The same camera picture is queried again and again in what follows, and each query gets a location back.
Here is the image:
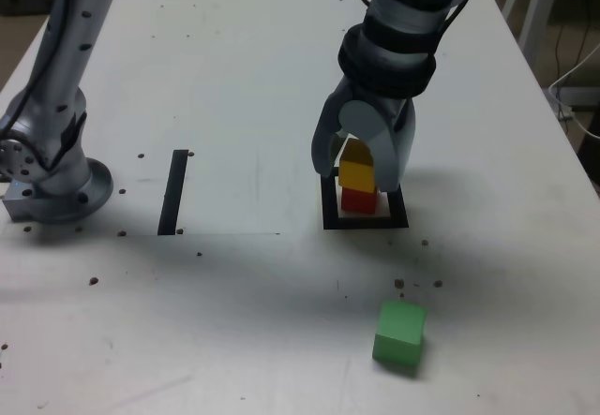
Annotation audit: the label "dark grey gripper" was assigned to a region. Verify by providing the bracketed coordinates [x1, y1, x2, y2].
[310, 76, 417, 193]

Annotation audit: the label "yellow cube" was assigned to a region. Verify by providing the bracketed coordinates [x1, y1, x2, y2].
[337, 137, 377, 195]

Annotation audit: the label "red cube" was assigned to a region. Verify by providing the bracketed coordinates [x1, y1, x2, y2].
[340, 185, 379, 215]

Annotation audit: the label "green cube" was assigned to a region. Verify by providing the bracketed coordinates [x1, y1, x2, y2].
[371, 298, 428, 367]

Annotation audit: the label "black tape square outline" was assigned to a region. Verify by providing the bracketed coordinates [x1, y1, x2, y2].
[320, 166, 410, 231]

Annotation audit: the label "black tape strip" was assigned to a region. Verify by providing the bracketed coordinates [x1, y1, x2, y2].
[157, 149, 189, 237]

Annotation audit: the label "white furniture legs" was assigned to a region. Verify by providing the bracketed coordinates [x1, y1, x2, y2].
[491, 0, 563, 60]

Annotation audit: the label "white cable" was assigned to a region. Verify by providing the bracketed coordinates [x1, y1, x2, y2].
[547, 42, 600, 142]

